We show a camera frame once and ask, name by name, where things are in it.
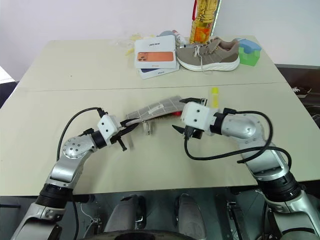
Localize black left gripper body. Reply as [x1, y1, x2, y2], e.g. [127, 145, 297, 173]
[109, 119, 131, 146]

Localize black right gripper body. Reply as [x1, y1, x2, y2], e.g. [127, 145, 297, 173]
[183, 98, 209, 140]

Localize grey grid pouch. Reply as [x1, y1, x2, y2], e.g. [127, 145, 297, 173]
[124, 94, 186, 124]

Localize yellow highlighter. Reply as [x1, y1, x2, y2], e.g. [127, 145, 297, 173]
[208, 87, 221, 110]

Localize clear zipper pull tag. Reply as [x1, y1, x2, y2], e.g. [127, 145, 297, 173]
[142, 120, 154, 136]

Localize white phone box underneath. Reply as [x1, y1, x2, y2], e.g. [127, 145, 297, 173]
[136, 64, 181, 81]

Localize taupe sneaker white sole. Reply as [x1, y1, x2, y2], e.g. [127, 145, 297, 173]
[175, 36, 241, 74]

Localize white phone box orange print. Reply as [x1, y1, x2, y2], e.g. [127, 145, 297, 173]
[133, 34, 180, 70]

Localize white small bottle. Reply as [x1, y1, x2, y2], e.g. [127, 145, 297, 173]
[171, 29, 188, 47]

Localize grey rounded robot foot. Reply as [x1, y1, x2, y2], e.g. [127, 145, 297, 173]
[174, 193, 207, 235]
[103, 193, 146, 234]

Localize yellow cooking oil bottle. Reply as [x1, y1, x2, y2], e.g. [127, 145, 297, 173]
[188, 0, 221, 45]

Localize blue foam block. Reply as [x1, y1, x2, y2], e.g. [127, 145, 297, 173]
[238, 38, 261, 55]

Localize clear plastic bag yellow bits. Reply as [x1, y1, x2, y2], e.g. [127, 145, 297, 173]
[116, 32, 141, 57]

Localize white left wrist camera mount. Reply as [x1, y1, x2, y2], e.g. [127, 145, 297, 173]
[96, 114, 120, 146]

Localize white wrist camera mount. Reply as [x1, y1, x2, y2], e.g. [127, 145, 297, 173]
[96, 114, 120, 146]
[180, 101, 220, 133]

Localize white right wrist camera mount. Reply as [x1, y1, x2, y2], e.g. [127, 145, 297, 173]
[180, 101, 220, 133]

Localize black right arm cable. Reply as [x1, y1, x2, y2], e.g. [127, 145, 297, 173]
[184, 109, 293, 174]

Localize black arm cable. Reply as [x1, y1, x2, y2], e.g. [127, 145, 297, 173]
[184, 109, 293, 174]
[56, 107, 106, 161]

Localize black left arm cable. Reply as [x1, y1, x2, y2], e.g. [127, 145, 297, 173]
[56, 107, 106, 161]

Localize thin white cable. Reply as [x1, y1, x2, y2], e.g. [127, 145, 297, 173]
[80, 202, 101, 234]

